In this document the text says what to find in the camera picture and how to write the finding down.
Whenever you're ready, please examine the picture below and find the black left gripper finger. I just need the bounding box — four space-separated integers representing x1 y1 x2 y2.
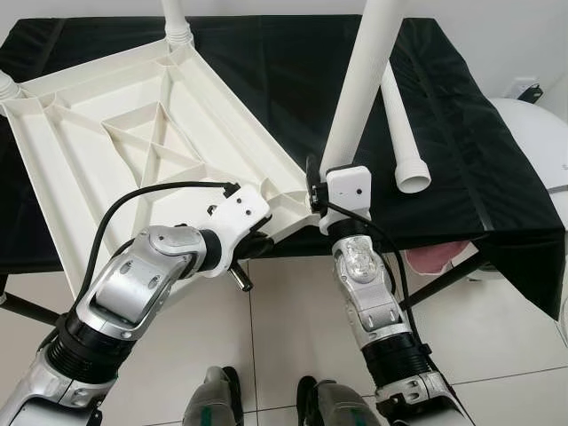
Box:
240 233 277 260

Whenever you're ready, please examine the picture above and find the white plastic table leg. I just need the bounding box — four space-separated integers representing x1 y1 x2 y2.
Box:
162 0 194 47
318 0 407 178
380 62 433 194
0 71 23 100

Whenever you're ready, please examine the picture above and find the white plastic table top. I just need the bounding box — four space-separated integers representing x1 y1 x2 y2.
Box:
0 40 325 298

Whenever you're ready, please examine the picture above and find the grey robot left leg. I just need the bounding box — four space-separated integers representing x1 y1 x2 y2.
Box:
182 366 245 426

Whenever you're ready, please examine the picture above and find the grey robot leg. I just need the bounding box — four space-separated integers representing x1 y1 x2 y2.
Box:
296 375 378 426
182 366 245 426

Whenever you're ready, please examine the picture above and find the pink object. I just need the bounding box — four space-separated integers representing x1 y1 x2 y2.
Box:
406 241 471 276

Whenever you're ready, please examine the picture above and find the black metal table leg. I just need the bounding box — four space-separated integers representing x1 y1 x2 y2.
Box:
0 293 61 327
399 257 489 312

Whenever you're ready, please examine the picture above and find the grey robot right leg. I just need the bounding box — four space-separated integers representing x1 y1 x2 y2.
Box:
296 375 378 426

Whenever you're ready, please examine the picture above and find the black tablecloth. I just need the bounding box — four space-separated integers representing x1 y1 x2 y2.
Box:
0 16 568 320

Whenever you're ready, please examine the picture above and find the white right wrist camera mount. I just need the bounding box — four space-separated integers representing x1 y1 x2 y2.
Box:
319 166 374 236

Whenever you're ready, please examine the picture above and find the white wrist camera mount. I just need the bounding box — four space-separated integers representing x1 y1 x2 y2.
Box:
319 166 374 236
206 186 272 267

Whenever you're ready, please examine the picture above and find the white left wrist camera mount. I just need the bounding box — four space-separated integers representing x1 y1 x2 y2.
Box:
206 186 272 267

